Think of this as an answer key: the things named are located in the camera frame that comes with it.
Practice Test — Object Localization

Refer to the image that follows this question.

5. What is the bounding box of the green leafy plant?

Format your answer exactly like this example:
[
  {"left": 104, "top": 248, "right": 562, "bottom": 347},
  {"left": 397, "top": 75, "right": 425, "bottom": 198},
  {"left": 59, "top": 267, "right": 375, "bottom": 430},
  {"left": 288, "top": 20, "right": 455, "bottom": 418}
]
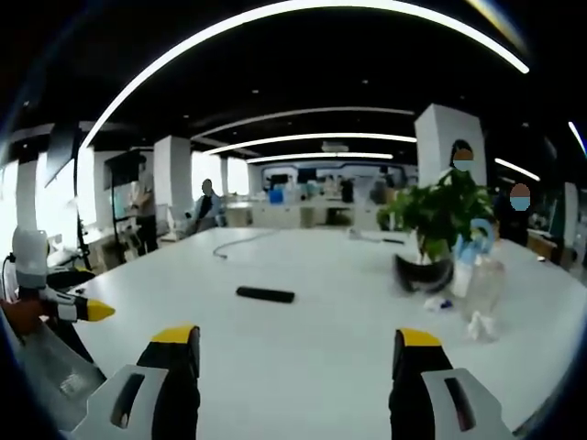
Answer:
[{"left": 375, "top": 170, "right": 497, "bottom": 266}]

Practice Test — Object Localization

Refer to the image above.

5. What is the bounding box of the black tripod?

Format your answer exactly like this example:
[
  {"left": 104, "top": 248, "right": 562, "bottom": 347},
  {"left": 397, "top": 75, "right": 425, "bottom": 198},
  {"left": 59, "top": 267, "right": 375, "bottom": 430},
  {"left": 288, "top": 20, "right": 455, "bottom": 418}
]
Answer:
[{"left": 73, "top": 214, "right": 94, "bottom": 272}]

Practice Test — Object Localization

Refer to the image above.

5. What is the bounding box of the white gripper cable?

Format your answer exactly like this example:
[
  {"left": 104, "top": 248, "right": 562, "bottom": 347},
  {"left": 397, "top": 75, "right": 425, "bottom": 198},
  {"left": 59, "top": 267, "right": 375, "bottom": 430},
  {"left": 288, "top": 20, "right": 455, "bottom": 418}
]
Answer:
[{"left": 1, "top": 253, "right": 18, "bottom": 304}]

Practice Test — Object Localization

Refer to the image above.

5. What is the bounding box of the row of white desks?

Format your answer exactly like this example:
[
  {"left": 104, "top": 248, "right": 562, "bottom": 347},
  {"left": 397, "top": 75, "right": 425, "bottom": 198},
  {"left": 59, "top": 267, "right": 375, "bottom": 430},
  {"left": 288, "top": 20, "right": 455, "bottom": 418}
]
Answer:
[{"left": 223, "top": 200, "right": 360, "bottom": 229}]

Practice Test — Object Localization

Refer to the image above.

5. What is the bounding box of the short ceiling light strip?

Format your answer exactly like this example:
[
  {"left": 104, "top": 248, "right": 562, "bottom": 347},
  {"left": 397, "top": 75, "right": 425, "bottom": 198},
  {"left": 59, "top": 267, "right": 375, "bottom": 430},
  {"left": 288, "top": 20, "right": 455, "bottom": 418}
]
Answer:
[{"left": 493, "top": 157, "right": 542, "bottom": 182}]

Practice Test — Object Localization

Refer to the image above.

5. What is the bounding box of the clear plastic bottle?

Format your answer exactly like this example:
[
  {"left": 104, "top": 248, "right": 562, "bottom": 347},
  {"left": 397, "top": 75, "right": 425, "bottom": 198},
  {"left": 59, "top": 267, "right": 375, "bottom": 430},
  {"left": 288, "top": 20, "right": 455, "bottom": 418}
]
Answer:
[
  {"left": 461, "top": 254, "right": 507, "bottom": 323},
  {"left": 451, "top": 217, "right": 496, "bottom": 297}
]

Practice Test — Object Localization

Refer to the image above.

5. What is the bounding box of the grey cable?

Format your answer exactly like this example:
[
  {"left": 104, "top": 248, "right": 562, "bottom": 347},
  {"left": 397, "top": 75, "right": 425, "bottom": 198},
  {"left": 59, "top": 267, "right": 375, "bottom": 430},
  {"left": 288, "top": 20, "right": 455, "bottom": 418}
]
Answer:
[{"left": 212, "top": 227, "right": 282, "bottom": 261}]

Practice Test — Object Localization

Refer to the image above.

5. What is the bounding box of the black remote control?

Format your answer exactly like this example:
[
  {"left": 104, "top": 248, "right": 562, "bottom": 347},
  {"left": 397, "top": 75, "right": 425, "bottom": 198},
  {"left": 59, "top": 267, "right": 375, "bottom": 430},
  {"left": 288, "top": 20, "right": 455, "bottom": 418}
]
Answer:
[{"left": 235, "top": 285, "right": 296, "bottom": 304}]

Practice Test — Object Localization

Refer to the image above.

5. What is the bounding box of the black plant pot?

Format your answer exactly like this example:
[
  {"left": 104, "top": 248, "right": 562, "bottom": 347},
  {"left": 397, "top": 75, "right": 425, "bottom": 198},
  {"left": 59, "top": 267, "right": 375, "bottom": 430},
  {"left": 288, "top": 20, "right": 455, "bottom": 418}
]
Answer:
[{"left": 393, "top": 253, "right": 456, "bottom": 295}]

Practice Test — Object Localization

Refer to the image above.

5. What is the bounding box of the crumpled white tissue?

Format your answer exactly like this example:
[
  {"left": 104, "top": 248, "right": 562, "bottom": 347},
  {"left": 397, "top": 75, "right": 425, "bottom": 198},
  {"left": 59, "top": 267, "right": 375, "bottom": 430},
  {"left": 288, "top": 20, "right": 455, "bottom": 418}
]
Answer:
[{"left": 466, "top": 310, "right": 500, "bottom": 343}]

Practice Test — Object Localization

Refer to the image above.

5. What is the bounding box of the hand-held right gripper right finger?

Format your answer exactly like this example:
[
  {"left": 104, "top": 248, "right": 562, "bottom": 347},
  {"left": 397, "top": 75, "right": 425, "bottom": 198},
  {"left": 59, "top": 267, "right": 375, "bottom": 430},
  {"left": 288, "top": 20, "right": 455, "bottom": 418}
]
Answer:
[{"left": 388, "top": 326, "right": 515, "bottom": 440}]

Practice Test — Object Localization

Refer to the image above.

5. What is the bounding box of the straight ceiling light strip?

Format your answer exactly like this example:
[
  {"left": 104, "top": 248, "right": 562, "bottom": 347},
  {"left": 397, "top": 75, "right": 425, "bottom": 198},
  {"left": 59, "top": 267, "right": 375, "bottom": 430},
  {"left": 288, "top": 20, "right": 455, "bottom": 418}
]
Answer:
[
  {"left": 201, "top": 132, "right": 419, "bottom": 156},
  {"left": 246, "top": 151, "right": 395, "bottom": 165}
]

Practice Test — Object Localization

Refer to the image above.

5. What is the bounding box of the black screen on stand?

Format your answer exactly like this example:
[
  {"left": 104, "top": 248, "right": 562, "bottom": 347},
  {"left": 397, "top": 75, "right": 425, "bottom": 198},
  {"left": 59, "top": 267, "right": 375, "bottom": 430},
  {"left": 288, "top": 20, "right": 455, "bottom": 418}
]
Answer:
[{"left": 102, "top": 149, "right": 144, "bottom": 191}]

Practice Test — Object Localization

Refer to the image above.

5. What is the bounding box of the small white blue wrapper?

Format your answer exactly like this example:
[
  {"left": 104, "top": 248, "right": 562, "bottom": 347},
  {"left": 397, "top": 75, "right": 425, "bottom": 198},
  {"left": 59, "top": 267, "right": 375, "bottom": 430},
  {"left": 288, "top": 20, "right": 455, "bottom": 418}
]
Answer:
[{"left": 423, "top": 296, "right": 456, "bottom": 314}]

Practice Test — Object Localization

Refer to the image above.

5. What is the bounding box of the person's left hand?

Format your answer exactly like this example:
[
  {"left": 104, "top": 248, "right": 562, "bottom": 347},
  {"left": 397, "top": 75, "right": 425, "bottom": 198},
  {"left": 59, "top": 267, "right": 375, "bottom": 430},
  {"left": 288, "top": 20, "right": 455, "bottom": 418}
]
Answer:
[{"left": 0, "top": 299, "right": 47, "bottom": 341}]

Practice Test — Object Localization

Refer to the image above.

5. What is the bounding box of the long curved ceiling light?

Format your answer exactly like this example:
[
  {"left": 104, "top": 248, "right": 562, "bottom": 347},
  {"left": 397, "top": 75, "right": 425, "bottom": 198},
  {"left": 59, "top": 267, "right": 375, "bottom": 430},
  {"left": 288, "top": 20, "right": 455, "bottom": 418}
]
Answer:
[{"left": 81, "top": 0, "right": 531, "bottom": 149}]

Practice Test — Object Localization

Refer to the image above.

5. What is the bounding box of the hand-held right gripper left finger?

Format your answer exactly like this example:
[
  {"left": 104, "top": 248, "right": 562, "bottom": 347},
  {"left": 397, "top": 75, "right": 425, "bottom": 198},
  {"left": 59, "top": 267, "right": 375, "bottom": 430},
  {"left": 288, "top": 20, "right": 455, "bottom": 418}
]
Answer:
[{"left": 68, "top": 324, "right": 202, "bottom": 440}]

